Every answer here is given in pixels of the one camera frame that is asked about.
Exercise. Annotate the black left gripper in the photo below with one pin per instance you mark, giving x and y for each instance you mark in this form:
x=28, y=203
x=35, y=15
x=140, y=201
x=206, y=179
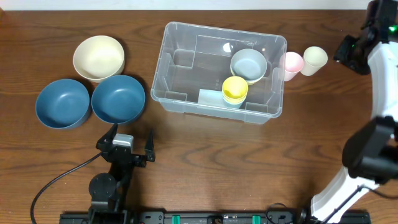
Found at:
x=128, y=156

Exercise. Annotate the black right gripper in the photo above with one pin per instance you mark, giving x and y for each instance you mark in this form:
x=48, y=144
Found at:
x=347, y=53

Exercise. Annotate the cream cup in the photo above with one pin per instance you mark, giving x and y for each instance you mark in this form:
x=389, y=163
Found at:
x=314, y=58

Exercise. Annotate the dark blue bowl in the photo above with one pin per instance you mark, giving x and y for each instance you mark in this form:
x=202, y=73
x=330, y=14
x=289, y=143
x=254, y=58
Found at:
x=119, y=99
x=63, y=104

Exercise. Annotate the pink cup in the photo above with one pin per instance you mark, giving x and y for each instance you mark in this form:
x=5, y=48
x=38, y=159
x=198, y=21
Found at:
x=293, y=63

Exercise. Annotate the cream large bowl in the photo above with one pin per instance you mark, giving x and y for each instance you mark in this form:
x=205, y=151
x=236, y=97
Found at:
x=98, y=58

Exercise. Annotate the white small bowl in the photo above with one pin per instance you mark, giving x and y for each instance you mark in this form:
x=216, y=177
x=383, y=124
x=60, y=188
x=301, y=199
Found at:
x=261, y=76

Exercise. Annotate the grey-blue small bowl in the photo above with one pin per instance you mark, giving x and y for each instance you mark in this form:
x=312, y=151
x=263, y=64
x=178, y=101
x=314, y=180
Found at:
x=248, y=64

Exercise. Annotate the yellow small bowl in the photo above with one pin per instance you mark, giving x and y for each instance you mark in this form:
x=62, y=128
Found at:
x=251, y=82

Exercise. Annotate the light blue cup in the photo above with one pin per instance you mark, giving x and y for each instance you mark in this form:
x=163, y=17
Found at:
x=232, y=105

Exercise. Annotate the yellow cup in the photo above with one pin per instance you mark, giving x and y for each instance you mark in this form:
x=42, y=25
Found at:
x=233, y=101
x=235, y=88

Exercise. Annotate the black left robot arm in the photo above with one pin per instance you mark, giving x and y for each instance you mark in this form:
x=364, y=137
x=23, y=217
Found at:
x=109, y=190

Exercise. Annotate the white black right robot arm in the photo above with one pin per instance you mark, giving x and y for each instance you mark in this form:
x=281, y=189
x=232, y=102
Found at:
x=368, y=159

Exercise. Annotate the clear plastic storage bin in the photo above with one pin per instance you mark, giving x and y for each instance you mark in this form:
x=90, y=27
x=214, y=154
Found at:
x=194, y=61

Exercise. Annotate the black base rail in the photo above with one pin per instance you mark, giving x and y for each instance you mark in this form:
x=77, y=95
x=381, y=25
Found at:
x=273, y=214

